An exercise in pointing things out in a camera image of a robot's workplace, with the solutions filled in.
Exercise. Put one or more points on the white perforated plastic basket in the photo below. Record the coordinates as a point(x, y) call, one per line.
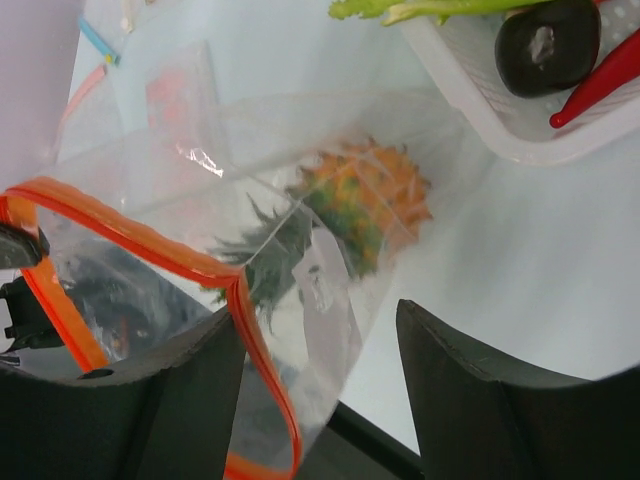
point(459, 56)

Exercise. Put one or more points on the clear red-zipper zip bag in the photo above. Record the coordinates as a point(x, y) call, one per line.
point(213, 281)

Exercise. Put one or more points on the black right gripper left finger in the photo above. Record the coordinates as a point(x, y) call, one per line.
point(166, 414)

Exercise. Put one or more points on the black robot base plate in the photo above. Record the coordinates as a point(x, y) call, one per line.
point(353, 448)

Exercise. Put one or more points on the red toy chili pepper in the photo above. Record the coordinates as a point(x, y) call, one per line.
point(620, 67)

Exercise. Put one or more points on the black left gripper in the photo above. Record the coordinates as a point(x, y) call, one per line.
point(30, 328)

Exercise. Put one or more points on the clear pink-dotted zip bag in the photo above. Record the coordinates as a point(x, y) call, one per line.
point(175, 100)

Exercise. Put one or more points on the green toy celery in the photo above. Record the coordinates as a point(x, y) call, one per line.
point(393, 12)

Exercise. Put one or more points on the clear blue-zipper zip bag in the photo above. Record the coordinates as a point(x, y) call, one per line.
point(110, 55)

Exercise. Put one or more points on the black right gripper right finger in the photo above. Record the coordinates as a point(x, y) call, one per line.
point(480, 413)

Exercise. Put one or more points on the orange toy pineapple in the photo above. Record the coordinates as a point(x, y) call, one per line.
point(372, 198)

